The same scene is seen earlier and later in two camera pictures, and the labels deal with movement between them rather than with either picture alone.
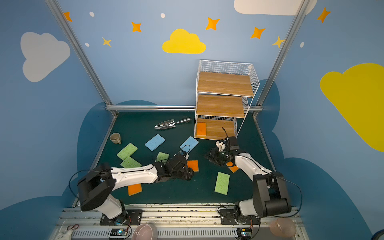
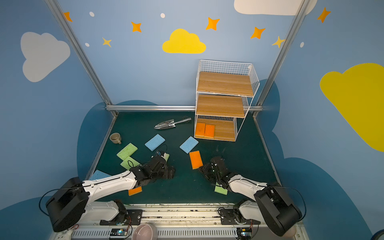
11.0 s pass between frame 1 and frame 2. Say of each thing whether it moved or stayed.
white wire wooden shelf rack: stayed
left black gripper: moved
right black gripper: moved
